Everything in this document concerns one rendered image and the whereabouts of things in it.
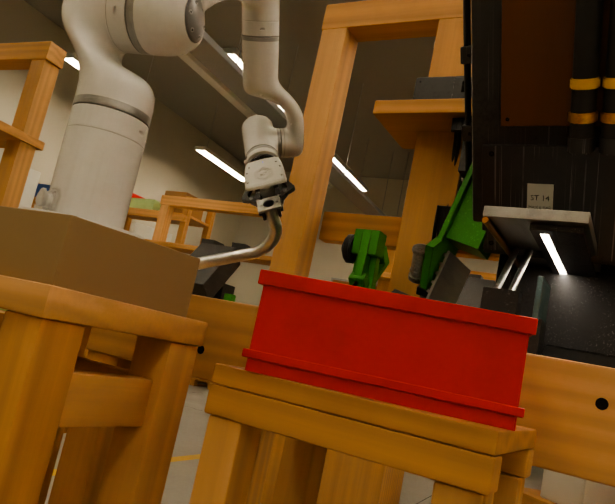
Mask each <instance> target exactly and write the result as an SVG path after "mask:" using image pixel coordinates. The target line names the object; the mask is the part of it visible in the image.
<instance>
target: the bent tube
mask: <svg viewBox="0 0 615 504"><path fill-rule="evenodd" d="M256 203H257V208H258V213H259V214H262V213H265V215H266V218H267V221H268V224H269V227H270V232H269V235H268V237H267V238H266V239H265V240H264V241H263V242H262V243H260V244H258V245H256V246H254V247H250V248H245V249H240V250H235V251H229V252H224V253H219V254H214V255H208V256H203V257H198V258H199V259H200V263H199V267H198V270H200V269H205V268H210V267H215V266H220V265H226V264H231V263H236V262H241V261H246V260H252V259H256V258H259V257H261V256H263V255H265V254H267V253H269V252H270V251H271V250H272V249H273V248H274V247H275V246H276V245H277V244H278V242H279V240H280V238H281V235H282V224H281V220H280V217H279V215H278V212H277V209H281V208H282V206H281V201H280V197H279V195H277V196H273V197H269V198H265V199H261V200H258V201H256Z"/></svg>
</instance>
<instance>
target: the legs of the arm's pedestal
mask: <svg viewBox="0 0 615 504"><path fill-rule="evenodd" d="M91 329H92V327H89V326H84V325H78V324H73V323H67V322H62V321H56V320H51V319H45V318H40V317H36V316H32V315H28V314H23V313H19V312H15V311H11V310H8V311H6V312H5V314H4V317H3V321H2V324H1V328H0V504H45V500H46V497H47V493H48V489H49V486H50V482H51V478H52V474H53V471H54V467H55V463H56V459H57V456H58V452H59V448H60V444H61V441H62V437H63V433H64V430H65V427H115V428H114V432H113V436H112V440H111V444H110V448H109V452H108V456H107V460H106V463H105V467H104V471H103V475H102V479H101V483H100V487H99V491H98V495H97V499H96V503H95V504H161V500H162V496H163V492H164V488H165V483H166V479H167V475H168V471H169V467H170V462H171V458H172V454H173V450H174V446H175V441H176V437H177V433H178V429H179V425H180V420H181V416H182V412H183V408H184V404H185V399H186V395H187V391H188V387H189V383H190V378H191V374H192V370H193V366H194V362H195V357H196V353H197V349H198V348H197V347H196V346H194V345H188V344H183V343H177V342H172V341H166V340H161V339H155V338H150V337H144V336H139V335H138V338H137V342H136V346H135V350H134V354H133V357H132V361H131V365H130V369H129V370H128V369H124V368H120V367H117V366H113V365H109V364H106V363H102V362H98V361H94V360H91V359H87V358H84V355H85V351H86V347H87V344H88V340H89V336H90V332H91Z"/></svg>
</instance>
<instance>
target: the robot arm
mask: <svg viewBox="0 0 615 504"><path fill-rule="evenodd" d="M221 1H224V0H63V4H62V11H61V13H62V21H63V24H64V27H65V30H66V32H67V34H68V37H69V39H70V41H71V43H72V45H73V47H74V50H75V53H76V56H77V59H78V64H79V81H78V86H77V90H76V93H75V97H74V101H73V104H72V108H71V112H70V115H69V119H68V123H67V126H66V130H65V134H64V137H63V141H62V145H61V148H60V152H59V156H58V159H57V163H56V167H55V170H54V174H53V178H52V181H51V185H50V189H49V191H47V189H46V188H41V189H40V191H39V192H38V194H37V196H36V200H35V202H36V205H37V206H42V209H37V208H29V207H19V208H21V209H29V210H36V211H44V212H52V213H60V214H68V215H74V216H77V217H79V218H82V219H85V220H88V221H91V222H94V223H97V224H100V225H103V226H106V227H109V228H112V229H114V230H117V231H120V232H123V233H126V234H129V235H132V236H135V237H138V238H141V239H144V238H143V237H141V236H140V235H137V234H135V233H132V232H130V231H127V230H124V226H125V222H126V218H127V214H128V210H129V206H130V202H131V198H132V194H133V190H134V186H135V182H136V178H137V174H138V170H139V167H140V163H141V159H142V155H143V150H144V147H145V143H146V139H147V135H148V131H149V127H150V123H151V119H152V114H153V110H154V101H155V99H154V93H153V90H152V88H151V87H150V85H149V84H148V83H147V82H146V81H145V80H144V79H142V78H141V77H140V76H138V75H136V74H135V73H133V72H131V71H130V70H128V69H126V68H125V67H123V66H122V59H123V56H124V55H125V54H126V53H130V54H141V55H153V56H167V57H170V56H180V55H184V54H187V53H189V52H191V51H192V50H194V49H195V48H196V47H197V46H198V45H199V44H200V42H201V41H202V39H203V35H204V30H205V13H204V12H205V11H206V10H207V9H208V8H210V7H211V6H213V5H214V4H216V3H218V2H221ZM238 1H241V2H242V65H243V87H244V90H245V92H246V93H247V94H249V95H251V96H254V97H258V98H262V99H265V100H268V101H271V102H273V103H275V104H277V105H278V106H280V107H281V108H282V109H283V111H284V112H285V115H286V118H287V126H286V127H285V128H274V127H273V124H272V122H271V120H270V119H269V118H267V117H265V116H262V115H254V116H251V117H249V118H247V119H246V120H245V121H244V123H243V125H242V135H243V142H244V149H245V157H246V160H244V164H245V165H246V167H245V189H246V190H245V192H244V194H243V195H242V197H241V200H242V202H243V203H247V204H249V203H250V204H251V205H253V206H256V207H257V203H256V201H258V200H261V199H265V198H269V197H273V196H277V195H279V197H280V201H281V206H282V208H281V209H277V212H278V215H279V216H280V217H282V213H281V211H284V209H283V203H284V200H285V199H286V197H287V196H288V194H291V193H292V192H294V191H295V186H294V185H293V184H292V183H291V182H289V181H288V180H287V178H286V174H285V170H284V167H283V164H282V162H281V160H280V159H279V158H289V157H297V156H299V155H301V153H302V151H303V148H304V147H303V146H304V119H303V114H302V111H301V109H300V107H299V105H298V104H297V102H296V101H295V100H294V98H293V97H292V96H291V95H290V94H289V93H288V92H287V91H286V90H285V89H284V88H283V87H282V86H281V84H280V83H279V80H278V59H279V17H280V0H238Z"/></svg>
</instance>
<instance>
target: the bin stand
mask: <svg viewBox="0 0 615 504"><path fill-rule="evenodd" d="M211 382H212V383H211V384H210V388H209V392H208V396H207V401H206V405H205V409H204V412H206V413H208V414H211V415H210V416H209V419H208V424H207V428H206V433H205V437H204V441H203V446H202V450H201V454H200V459H199V463H198V467H197V472H196V476H195V480H194V485H193V489H192V493H191V498H190V502H189V504H246V501H247V496H248V492H249V487H250V483H251V478H252V473H253V469H254V464H255V459H256V455H257V450H258V445H259V441H260V436H261V432H262V430H266V431H269V432H272V433H276V434H279V435H283V436H286V438H285V443H284V448H283V453H282V457H281V462H280V467H279V472H278V477H277V481H276V486H275V491H274V496H273V500H272V504H316V503H317V498H318V493H319V488H320V483H321V478H322V473H323V468H324V463H325V458H326V453H327V449H330V450H333V451H337V452H340V453H344V454H347V455H350V456H354V457H357V458H361V459H364V460H367V461H371V462H374V463H378V464H381V465H384V466H388V467H391V468H395V469H398V470H401V471H405V472H408V473H411V474H415V475H418V476H422V477H425V478H428V479H432V480H435V482H434V485H433V491H432V497H431V503H430V504H522V498H523V491H524V484H525V478H527V477H529V476H530V475H531V469H532V462H533V455H534V449H533V448H534V447H535V441H536V434H537V431H536V430H535V429H531V428H527V427H522V426H518V425H516V428H515V431H511V430H506V429H502V428H498V427H493V426H489V425H484V424H480V423H476V422H471V421H467V420H462V419H458V418H453V417H449V416H445V415H440V414H436V413H431V412H427V411H423V410H418V409H414V408H409V407H405V406H400V405H396V404H392V403H387V402H383V401H378V400H374V399H369V398H365V397H361V396H356V395H352V394H347V393H343V392H339V391H334V390H330V389H325V388H321V387H316V386H312V385H308V384H303V383H299V382H294V381H290V380H286V379H281V378H277V377H272V376H268V375H263V374H259V373H255V372H250V371H246V370H245V367H239V366H232V365H225V364H219V363H217V364H215V366H214V371H213V375H212V379H211Z"/></svg>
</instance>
